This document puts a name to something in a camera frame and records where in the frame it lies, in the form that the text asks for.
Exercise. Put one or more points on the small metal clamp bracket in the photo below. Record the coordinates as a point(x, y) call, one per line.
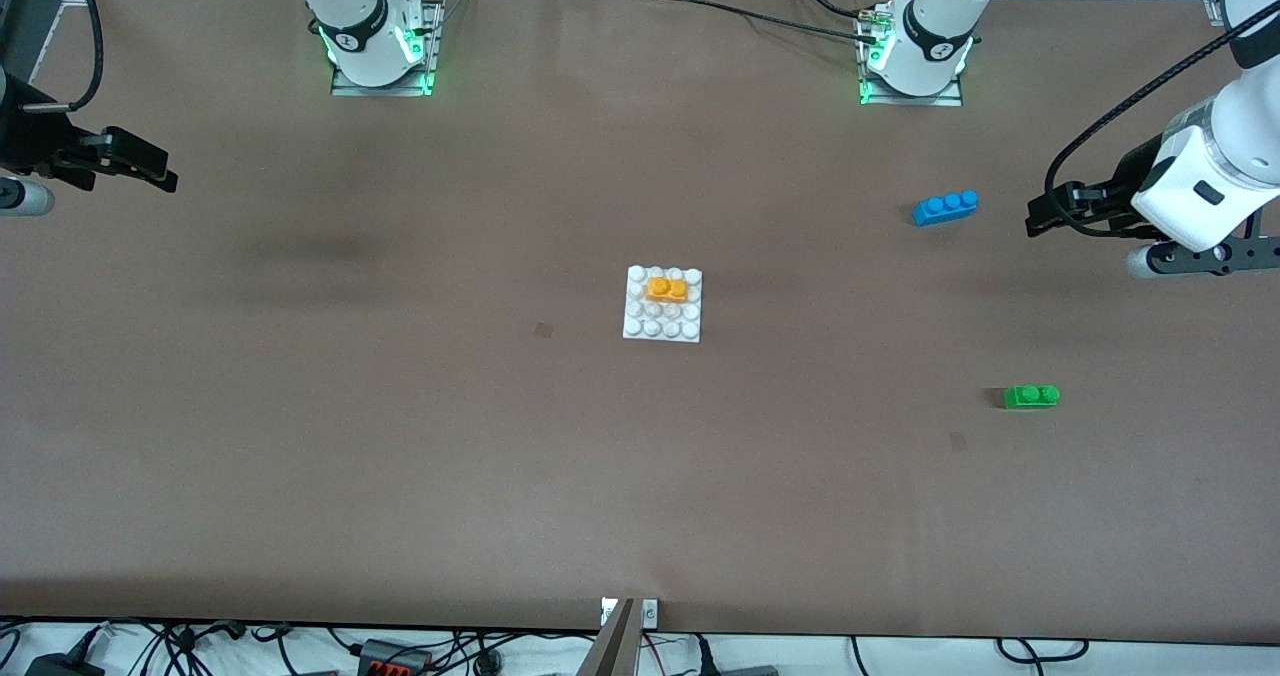
point(607, 611)
point(650, 612)

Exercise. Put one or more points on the yellow two-stud block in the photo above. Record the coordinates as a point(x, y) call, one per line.
point(665, 289)

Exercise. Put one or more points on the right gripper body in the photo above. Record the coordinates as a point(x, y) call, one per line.
point(30, 136)

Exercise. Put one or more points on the black power adapter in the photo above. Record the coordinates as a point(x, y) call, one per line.
point(60, 668)

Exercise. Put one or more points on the blue three-stud block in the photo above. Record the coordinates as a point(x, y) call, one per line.
point(945, 209)

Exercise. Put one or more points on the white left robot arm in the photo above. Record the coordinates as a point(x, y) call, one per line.
point(935, 26)

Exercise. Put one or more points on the black box with orange buttons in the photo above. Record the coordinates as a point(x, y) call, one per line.
point(385, 656)

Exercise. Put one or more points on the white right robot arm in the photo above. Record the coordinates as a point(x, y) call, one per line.
point(350, 16)

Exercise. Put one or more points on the grey camera stand post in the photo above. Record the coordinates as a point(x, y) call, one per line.
point(612, 651)

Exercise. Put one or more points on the white studded base plate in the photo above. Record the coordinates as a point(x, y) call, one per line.
point(660, 328)

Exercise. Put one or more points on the green two-stud block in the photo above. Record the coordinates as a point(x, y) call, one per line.
point(1035, 398)

